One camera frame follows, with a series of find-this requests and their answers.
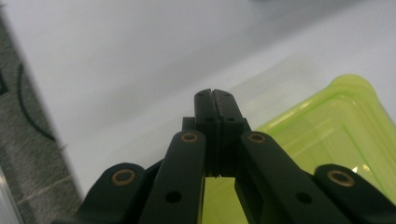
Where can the lime green plastic container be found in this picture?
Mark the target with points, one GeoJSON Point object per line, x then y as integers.
{"type": "Point", "coordinates": [336, 133]}

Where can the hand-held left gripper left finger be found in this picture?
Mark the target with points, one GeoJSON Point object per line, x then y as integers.
{"type": "Point", "coordinates": [204, 124]}

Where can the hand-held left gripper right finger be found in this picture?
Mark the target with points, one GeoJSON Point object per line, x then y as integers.
{"type": "Point", "coordinates": [230, 124]}

